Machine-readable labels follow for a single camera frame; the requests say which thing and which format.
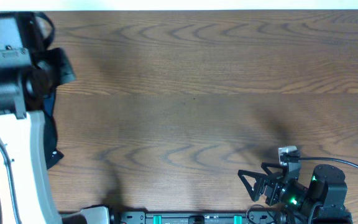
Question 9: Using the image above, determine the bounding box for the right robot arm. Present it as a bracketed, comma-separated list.
[237, 162, 353, 223]

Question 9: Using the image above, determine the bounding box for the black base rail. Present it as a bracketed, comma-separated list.
[110, 208, 287, 224]

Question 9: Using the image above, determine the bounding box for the camera cable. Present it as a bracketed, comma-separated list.
[34, 11, 55, 50]
[296, 156, 358, 187]

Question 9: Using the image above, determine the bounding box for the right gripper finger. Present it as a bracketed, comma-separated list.
[237, 169, 269, 202]
[261, 162, 287, 175]

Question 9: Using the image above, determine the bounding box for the left camera cable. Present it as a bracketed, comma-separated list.
[34, 11, 55, 50]

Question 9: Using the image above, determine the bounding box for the black t-shirt with white logo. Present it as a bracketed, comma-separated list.
[44, 92, 64, 169]

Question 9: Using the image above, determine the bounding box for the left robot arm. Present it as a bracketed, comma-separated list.
[0, 48, 111, 223]

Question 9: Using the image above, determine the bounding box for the right camera cable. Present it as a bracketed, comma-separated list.
[296, 156, 358, 187]

